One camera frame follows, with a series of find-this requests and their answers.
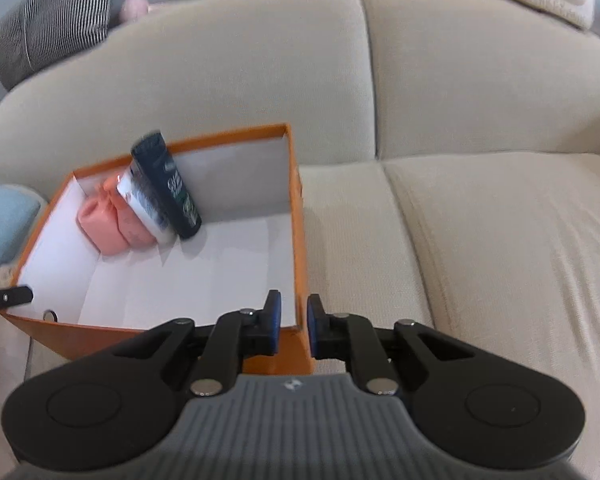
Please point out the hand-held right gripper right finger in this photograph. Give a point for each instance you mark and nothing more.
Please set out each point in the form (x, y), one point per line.
(311, 325)

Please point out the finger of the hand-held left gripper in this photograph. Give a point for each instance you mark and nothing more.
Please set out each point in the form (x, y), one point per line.
(10, 296)

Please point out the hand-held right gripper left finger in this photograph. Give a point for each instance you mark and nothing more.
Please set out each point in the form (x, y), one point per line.
(275, 320)

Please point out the pink tube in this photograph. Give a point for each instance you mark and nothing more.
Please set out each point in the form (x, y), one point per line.
(100, 225)

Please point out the orange cardboard box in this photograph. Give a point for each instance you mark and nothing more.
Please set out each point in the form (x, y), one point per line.
(155, 280)

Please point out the pink bottle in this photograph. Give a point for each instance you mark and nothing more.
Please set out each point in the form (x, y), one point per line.
(132, 225)

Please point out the white lotion tube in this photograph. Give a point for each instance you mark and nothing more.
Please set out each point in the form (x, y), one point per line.
(150, 217)

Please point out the dark shampoo bottle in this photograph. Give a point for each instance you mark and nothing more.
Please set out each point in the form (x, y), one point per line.
(172, 190)

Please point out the light blue pillow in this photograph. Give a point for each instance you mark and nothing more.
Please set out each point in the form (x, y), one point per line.
(5, 220)

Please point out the beige sofa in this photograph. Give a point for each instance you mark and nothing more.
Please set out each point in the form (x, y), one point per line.
(455, 110)

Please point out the houndstooth pillow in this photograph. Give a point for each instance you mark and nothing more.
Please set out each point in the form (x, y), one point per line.
(50, 20)

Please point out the pink plush toy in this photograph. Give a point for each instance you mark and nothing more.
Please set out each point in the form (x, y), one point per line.
(135, 9)

